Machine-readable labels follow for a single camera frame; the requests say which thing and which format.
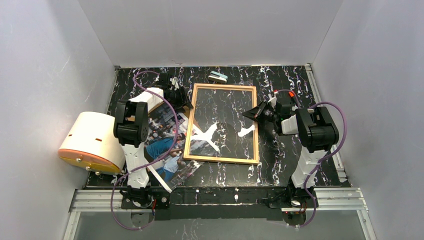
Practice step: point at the brown cardboard backing board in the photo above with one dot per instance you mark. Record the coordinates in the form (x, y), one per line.
(131, 116)

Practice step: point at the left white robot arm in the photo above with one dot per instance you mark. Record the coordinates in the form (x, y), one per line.
(131, 129)

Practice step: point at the teal white stapler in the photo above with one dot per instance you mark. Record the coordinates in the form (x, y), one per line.
(217, 77)

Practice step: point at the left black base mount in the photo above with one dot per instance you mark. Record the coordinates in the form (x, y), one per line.
(153, 196)

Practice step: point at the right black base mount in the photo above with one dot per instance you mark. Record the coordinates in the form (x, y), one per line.
(299, 204)

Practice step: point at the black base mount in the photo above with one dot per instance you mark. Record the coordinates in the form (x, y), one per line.
(153, 196)
(299, 204)

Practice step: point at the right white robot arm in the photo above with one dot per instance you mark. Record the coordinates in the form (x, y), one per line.
(314, 127)

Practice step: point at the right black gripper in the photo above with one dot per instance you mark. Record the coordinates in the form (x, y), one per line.
(265, 112)

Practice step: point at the aluminium rail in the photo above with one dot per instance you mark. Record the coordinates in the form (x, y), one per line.
(328, 199)

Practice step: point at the wooden picture frame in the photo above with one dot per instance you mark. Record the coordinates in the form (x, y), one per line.
(222, 124)

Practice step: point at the white cylindrical orange-based device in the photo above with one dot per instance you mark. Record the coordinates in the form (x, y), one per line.
(91, 144)

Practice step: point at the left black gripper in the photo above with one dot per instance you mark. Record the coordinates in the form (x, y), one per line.
(180, 98)

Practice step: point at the printed colour photo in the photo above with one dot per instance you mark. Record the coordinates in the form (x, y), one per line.
(166, 140)

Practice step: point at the black marker orange cap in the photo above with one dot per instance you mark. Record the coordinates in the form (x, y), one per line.
(294, 97)

